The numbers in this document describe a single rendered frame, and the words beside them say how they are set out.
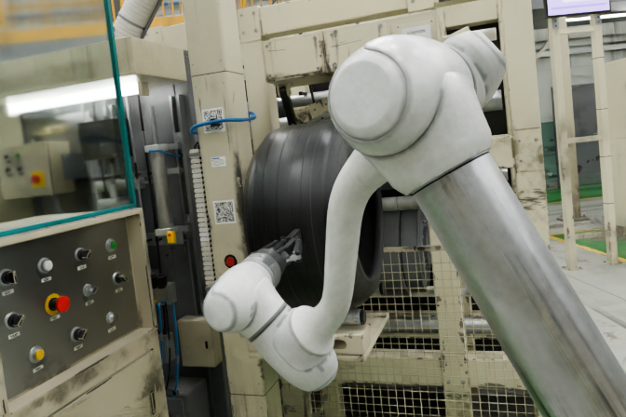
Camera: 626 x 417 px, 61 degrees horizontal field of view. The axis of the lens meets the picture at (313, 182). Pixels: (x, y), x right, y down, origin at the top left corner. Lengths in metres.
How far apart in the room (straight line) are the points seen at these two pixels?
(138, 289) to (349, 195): 1.01
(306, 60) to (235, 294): 1.06
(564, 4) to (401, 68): 4.96
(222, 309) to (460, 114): 0.59
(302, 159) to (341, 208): 0.57
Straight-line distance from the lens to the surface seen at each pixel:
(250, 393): 1.85
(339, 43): 1.83
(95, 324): 1.61
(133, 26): 2.25
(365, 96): 0.56
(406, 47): 0.58
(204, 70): 1.72
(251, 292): 1.02
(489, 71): 0.75
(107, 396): 1.60
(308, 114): 1.99
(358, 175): 0.84
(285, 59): 1.89
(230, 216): 1.69
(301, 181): 1.40
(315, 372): 1.05
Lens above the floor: 1.39
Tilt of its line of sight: 4 degrees down
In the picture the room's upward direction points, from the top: 6 degrees counter-clockwise
